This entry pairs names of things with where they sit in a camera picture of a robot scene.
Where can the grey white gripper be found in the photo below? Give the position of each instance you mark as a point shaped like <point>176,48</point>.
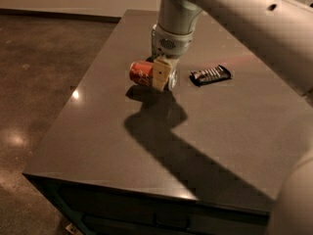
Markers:
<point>170,45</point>

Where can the red coke can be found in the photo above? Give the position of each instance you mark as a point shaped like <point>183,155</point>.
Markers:
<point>141,72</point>

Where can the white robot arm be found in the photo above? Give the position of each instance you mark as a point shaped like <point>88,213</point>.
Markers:
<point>280,34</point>

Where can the green soda can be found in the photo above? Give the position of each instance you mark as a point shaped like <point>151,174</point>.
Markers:
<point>153,45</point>

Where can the black snack bar wrapper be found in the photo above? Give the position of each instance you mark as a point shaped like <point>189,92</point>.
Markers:
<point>211,75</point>

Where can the dark table drawer front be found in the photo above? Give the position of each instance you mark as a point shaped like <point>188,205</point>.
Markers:
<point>175,223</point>

